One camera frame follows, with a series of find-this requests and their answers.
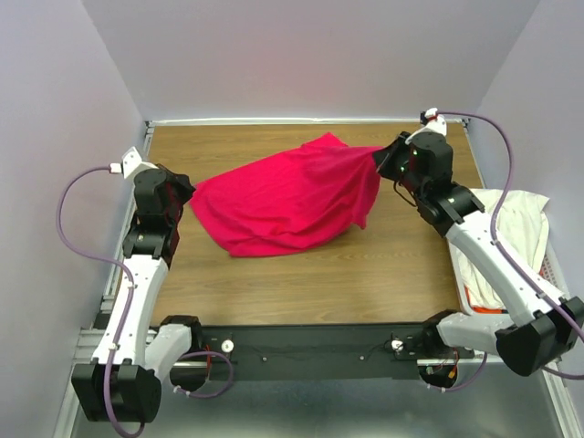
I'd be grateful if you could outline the pink t-shirt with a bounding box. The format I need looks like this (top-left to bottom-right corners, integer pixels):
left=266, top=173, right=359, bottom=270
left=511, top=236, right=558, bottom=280
left=190, top=133, right=381, bottom=257

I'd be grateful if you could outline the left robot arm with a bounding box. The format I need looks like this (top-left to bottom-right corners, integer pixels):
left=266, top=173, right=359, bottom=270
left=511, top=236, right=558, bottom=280
left=71, top=160, right=203, bottom=426

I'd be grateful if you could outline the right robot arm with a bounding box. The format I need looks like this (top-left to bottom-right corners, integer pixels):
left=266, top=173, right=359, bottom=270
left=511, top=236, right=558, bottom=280
left=372, top=131, right=583, bottom=377

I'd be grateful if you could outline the cream white t-shirt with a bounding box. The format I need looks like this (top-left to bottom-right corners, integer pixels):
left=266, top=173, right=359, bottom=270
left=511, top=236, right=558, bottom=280
left=453, top=190, right=549, bottom=309

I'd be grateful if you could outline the orange garment in basket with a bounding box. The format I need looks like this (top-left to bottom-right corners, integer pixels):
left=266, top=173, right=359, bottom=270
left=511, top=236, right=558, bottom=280
left=471, top=306, right=508, bottom=315

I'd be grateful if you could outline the white laundry basket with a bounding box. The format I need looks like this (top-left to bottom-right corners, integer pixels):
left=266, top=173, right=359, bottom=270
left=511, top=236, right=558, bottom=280
left=449, top=240, right=568, bottom=314

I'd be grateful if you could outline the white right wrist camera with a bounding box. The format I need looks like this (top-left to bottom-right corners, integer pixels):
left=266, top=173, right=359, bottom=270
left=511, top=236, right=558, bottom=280
left=420, top=108, right=447, bottom=137

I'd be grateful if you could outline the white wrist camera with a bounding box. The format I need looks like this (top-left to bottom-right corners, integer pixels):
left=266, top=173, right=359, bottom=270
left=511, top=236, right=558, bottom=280
left=420, top=108, right=447, bottom=137
left=109, top=147, right=157, bottom=180

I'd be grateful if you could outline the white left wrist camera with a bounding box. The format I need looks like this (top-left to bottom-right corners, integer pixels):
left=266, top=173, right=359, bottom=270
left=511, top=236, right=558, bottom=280
left=109, top=147, right=157, bottom=180

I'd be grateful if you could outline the aluminium table frame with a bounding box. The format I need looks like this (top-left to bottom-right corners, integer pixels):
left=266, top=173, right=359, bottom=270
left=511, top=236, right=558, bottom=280
left=52, top=119, right=584, bottom=438

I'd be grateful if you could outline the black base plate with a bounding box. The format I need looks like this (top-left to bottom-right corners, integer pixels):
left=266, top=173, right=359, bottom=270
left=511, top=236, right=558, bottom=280
left=170, top=323, right=474, bottom=391

